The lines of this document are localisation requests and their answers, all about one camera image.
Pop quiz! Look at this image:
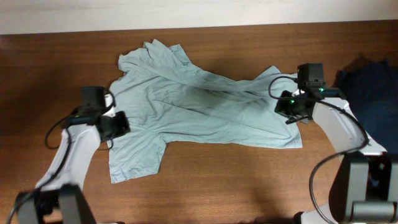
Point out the dark blue folded garment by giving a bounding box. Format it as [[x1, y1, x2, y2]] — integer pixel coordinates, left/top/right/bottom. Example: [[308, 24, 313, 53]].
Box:
[[336, 58, 397, 154]]

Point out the light teal t-shirt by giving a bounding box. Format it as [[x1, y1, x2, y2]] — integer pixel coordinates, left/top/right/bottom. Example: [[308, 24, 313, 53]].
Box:
[[109, 40, 302, 184]]

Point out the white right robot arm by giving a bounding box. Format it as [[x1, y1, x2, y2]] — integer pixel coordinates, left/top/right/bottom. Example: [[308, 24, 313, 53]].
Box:
[[275, 88, 397, 223]]

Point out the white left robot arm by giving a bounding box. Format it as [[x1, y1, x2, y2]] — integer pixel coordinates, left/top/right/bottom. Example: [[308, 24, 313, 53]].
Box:
[[10, 111, 130, 223]]

